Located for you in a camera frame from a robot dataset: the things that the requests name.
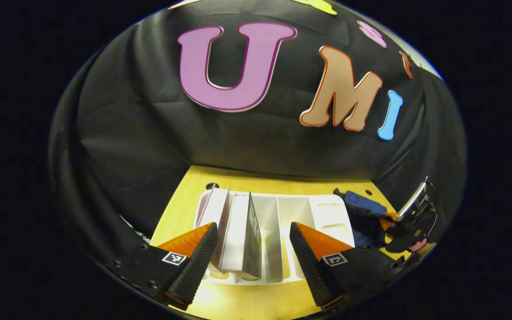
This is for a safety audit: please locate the grey cover book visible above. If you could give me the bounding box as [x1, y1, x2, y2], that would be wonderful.
[220, 192, 263, 280]

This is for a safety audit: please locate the blue schoolbag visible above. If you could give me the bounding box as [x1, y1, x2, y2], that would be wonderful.
[334, 189, 400, 249]

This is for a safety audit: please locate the black backdrop cloth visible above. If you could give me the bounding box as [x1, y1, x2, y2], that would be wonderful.
[49, 0, 468, 267]

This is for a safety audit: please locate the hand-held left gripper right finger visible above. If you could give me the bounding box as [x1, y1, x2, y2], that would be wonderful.
[289, 222, 410, 312]

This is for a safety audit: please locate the white bookshelf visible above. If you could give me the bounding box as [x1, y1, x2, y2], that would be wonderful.
[194, 189, 355, 285]

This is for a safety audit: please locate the pink cover book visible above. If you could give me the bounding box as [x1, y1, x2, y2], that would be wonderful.
[196, 184, 231, 272]

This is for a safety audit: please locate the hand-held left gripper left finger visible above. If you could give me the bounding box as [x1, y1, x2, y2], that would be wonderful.
[105, 222, 219, 311]

